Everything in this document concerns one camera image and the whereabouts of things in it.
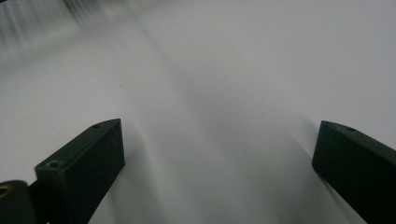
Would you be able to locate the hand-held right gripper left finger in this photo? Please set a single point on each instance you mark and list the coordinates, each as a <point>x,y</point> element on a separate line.
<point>84,168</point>

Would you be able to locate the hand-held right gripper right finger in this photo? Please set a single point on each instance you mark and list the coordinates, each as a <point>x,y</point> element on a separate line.
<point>358,165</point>

